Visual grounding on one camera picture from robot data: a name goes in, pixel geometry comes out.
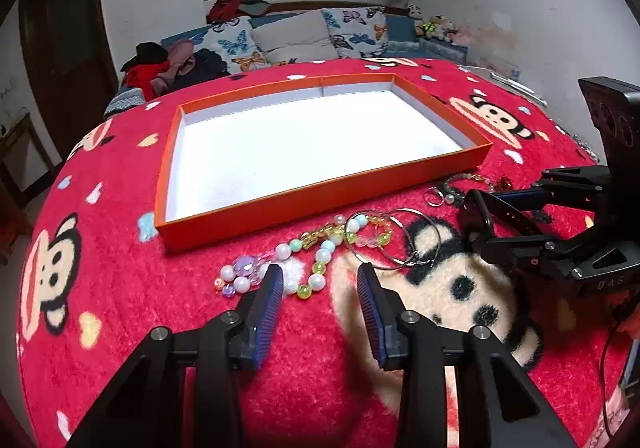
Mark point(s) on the dark wooden door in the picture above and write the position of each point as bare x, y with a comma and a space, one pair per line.
68, 64

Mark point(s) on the red bag on sill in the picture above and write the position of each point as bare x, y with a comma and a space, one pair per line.
224, 10

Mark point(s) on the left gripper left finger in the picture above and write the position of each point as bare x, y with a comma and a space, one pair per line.
259, 310

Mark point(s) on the left butterfly pillow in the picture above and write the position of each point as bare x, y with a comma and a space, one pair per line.
233, 42

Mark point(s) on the beige pillow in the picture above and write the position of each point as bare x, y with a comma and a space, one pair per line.
299, 39

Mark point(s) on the orange shallow tray box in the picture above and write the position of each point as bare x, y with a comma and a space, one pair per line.
250, 159

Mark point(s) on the black smart band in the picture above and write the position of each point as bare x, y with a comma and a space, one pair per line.
484, 216

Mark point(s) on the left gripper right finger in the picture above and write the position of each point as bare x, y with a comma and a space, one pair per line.
381, 309

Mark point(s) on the dark wooden side table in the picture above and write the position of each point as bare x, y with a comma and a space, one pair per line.
27, 169

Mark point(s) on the silver hoop earring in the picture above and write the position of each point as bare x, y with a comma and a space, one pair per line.
375, 231
422, 237

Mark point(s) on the blue sofa bed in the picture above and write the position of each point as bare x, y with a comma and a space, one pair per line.
402, 43

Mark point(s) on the pile of clothes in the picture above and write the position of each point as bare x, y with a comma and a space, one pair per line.
157, 70

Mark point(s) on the red monkey print blanket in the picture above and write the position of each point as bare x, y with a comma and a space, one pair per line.
96, 278

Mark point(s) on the butterfly pillow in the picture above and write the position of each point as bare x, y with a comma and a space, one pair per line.
357, 32
233, 42

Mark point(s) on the right butterfly pillow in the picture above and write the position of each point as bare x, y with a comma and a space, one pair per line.
357, 32

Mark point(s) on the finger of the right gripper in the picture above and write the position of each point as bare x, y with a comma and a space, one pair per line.
538, 254
532, 199

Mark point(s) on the plush toys group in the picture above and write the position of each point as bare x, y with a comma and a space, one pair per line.
438, 26

